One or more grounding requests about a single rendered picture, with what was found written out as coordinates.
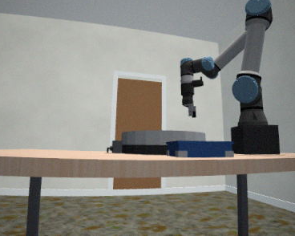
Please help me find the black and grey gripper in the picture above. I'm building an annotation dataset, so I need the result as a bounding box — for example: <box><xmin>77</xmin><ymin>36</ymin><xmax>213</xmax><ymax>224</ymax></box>
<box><xmin>180</xmin><ymin>75</ymin><xmax>204</xmax><ymax>118</ymax></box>

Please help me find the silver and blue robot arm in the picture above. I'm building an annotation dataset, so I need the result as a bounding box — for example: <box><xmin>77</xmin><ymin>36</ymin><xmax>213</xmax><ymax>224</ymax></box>
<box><xmin>180</xmin><ymin>0</ymin><xmax>273</xmax><ymax>125</ymax></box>

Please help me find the blue crate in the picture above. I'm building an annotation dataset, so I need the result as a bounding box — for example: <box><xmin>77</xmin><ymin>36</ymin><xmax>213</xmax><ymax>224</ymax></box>
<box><xmin>166</xmin><ymin>140</ymin><xmax>234</xmax><ymax>157</ymax></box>

